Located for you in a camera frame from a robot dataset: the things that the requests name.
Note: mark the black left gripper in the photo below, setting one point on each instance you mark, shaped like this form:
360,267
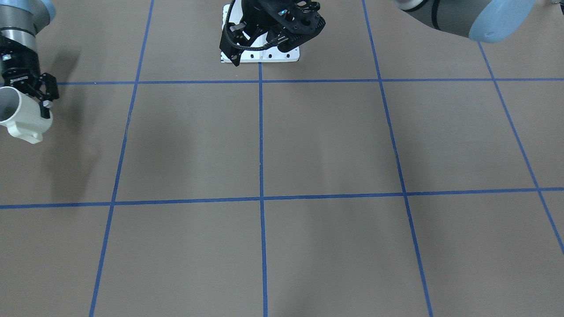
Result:
247,17

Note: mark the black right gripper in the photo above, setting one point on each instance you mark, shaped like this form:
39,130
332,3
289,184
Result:
16,61

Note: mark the white plastic cup with handle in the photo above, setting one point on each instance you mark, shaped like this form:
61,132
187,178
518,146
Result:
24,117

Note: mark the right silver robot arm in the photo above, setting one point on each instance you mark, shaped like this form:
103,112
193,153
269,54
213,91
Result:
20,23

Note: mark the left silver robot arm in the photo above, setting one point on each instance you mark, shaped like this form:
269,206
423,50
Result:
489,21

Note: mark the white camera pole with base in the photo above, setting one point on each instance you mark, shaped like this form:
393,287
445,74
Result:
272,55

